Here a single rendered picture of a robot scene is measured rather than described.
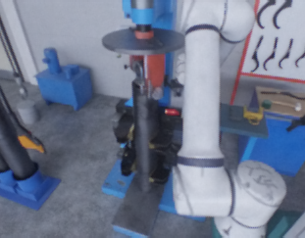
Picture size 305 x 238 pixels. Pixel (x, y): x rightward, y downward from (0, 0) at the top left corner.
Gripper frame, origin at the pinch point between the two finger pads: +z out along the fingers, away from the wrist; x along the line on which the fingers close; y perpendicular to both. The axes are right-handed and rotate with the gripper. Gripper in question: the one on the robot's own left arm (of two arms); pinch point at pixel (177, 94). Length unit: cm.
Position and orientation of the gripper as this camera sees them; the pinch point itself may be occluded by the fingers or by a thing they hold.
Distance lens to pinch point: 159.2
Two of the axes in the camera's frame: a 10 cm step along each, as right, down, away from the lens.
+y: -1.8, -7.6, 6.3
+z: -0.4, 6.4, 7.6
